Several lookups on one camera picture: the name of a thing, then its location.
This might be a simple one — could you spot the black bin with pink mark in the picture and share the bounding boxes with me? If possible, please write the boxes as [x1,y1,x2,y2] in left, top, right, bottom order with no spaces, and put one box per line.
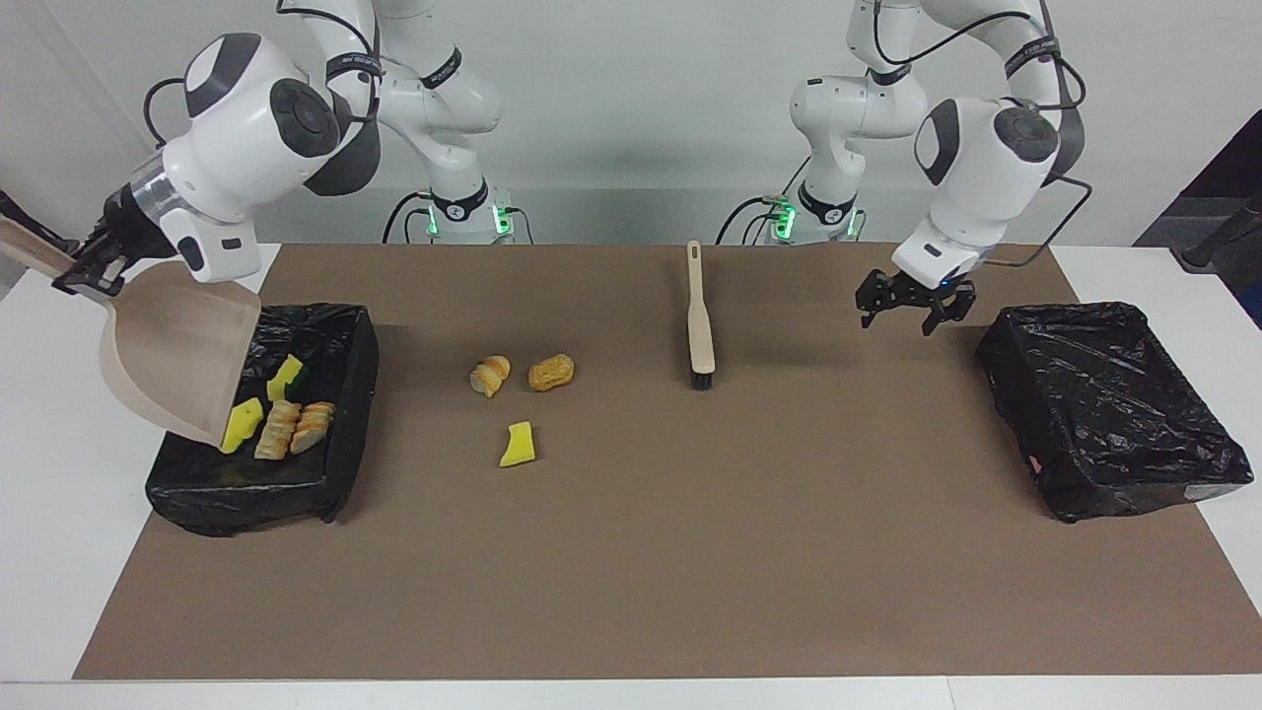
[976,301,1255,524]

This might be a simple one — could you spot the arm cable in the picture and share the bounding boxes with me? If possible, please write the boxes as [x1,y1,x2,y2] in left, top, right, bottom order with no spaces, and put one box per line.
[143,0,386,149]
[868,0,1095,269]

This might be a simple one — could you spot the large yellow sponge piece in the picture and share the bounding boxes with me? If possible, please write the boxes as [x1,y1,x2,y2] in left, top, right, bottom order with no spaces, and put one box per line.
[219,396,265,456]

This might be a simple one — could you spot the brown toy peanut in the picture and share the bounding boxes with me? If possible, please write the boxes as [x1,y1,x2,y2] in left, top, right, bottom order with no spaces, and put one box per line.
[527,353,577,392]

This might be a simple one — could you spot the small yellow sponge piece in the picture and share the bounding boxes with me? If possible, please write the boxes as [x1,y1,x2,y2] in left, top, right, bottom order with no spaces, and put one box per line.
[498,421,539,468]

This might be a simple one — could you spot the black base cable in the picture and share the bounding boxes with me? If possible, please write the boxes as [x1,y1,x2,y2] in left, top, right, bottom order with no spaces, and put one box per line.
[382,190,435,245]
[723,194,790,245]

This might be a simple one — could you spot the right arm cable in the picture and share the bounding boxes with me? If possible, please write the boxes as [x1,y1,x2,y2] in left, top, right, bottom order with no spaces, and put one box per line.
[143,0,386,149]

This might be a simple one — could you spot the black left base cable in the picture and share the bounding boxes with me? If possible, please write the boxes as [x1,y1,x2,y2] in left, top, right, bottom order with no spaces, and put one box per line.
[723,194,790,245]

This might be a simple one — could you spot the beige brush black bristles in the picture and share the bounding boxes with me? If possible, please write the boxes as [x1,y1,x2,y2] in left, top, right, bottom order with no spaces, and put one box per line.
[685,240,718,392]

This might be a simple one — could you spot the black bag-lined bin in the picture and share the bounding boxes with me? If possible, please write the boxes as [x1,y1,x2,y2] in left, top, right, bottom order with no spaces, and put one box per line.
[145,303,382,538]

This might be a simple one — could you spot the black right base cable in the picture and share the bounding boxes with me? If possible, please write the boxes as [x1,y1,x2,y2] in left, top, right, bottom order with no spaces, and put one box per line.
[382,190,435,245]

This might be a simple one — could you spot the small toy croissant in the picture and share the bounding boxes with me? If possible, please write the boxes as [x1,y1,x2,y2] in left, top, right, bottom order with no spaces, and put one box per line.
[470,355,513,398]

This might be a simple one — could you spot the brown table mat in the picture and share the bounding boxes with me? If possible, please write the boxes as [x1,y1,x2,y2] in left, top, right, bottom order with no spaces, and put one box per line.
[74,244,1262,681]

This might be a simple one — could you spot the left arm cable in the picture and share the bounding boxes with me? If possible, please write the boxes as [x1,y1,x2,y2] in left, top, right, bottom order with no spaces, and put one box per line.
[868,0,1095,269]

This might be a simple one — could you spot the black stand foot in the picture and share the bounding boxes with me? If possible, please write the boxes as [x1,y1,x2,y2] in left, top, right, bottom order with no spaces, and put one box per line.
[0,187,80,269]
[1171,192,1262,275]

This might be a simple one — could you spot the toy sliced bread chunk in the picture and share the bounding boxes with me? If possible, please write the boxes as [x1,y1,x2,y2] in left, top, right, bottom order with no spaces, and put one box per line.
[254,399,302,462]
[290,401,337,456]

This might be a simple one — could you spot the beige plastic dustpan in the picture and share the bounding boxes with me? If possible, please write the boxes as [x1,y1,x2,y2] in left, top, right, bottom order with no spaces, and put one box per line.
[0,215,263,450]

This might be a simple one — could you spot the green and yellow sponge piece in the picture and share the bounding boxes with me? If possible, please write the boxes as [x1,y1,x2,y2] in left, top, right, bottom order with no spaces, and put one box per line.
[266,354,305,402]

